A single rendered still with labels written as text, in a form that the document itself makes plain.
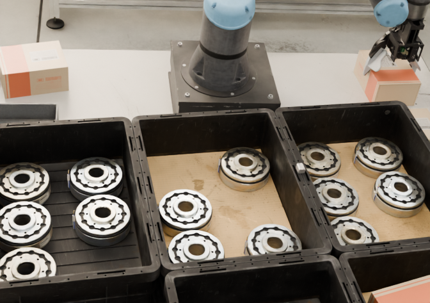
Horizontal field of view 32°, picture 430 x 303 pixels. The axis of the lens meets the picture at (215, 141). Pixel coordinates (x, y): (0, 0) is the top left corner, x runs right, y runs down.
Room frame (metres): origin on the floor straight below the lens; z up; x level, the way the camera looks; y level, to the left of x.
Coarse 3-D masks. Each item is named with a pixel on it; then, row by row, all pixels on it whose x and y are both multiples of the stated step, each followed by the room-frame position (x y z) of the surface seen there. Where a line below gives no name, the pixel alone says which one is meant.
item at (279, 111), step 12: (288, 108) 1.25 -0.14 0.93; (300, 108) 1.26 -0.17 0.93; (312, 108) 1.26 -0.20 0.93; (324, 108) 1.27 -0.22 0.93; (336, 108) 1.28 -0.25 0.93; (348, 108) 1.28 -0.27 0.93; (360, 108) 1.29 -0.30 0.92; (408, 108) 1.31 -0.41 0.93; (408, 120) 1.27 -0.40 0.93; (288, 132) 1.18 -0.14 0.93; (420, 132) 1.23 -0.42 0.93; (300, 156) 1.10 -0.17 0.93; (312, 192) 1.01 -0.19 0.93; (324, 216) 0.96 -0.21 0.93; (324, 228) 0.92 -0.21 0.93; (336, 240) 0.90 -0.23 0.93; (396, 240) 0.91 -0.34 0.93; (408, 240) 0.92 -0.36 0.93; (420, 240) 0.92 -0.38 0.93; (336, 252) 0.88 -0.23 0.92
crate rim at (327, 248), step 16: (192, 112) 1.20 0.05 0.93; (208, 112) 1.20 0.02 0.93; (224, 112) 1.21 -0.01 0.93; (240, 112) 1.22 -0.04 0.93; (256, 112) 1.22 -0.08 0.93; (272, 112) 1.23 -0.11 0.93; (288, 144) 1.14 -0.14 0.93; (144, 160) 1.03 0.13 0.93; (288, 160) 1.09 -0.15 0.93; (144, 176) 0.99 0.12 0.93; (304, 192) 1.00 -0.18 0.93; (160, 224) 0.88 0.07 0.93; (320, 224) 0.93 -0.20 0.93; (160, 240) 0.84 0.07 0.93; (160, 256) 0.81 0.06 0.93; (240, 256) 0.83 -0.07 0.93; (256, 256) 0.83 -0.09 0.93; (272, 256) 0.84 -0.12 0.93; (288, 256) 0.84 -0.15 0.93; (304, 256) 0.85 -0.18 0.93
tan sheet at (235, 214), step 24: (168, 168) 1.13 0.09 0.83; (192, 168) 1.14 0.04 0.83; (216, 168) 1.15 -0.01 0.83; (168, 192) 1.06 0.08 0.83; (216, 192) 1.08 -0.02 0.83; (240, 192) 1.08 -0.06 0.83; (264, 192) 1.09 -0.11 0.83; (216, 216) 1.01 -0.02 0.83; (240, 216) 1.02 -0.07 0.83; (264, 216) 1.03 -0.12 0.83; (168, 240) 0.93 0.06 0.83; (240, 240) 0.96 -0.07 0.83
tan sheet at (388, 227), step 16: (336, 144) 1.28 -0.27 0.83; (352, 144) 1.28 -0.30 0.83; (352, 160) 1.23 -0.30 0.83; (352, 176) 1.18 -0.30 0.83; (368, 176) 1.19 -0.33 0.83; (368, 192) 1.14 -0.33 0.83; (368, 208) 1.09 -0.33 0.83; (384, 224) 1.05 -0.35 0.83; (400, 224) 1.06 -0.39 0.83; (416, 224) 1.06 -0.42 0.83; (384, 240) 1.01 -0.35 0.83
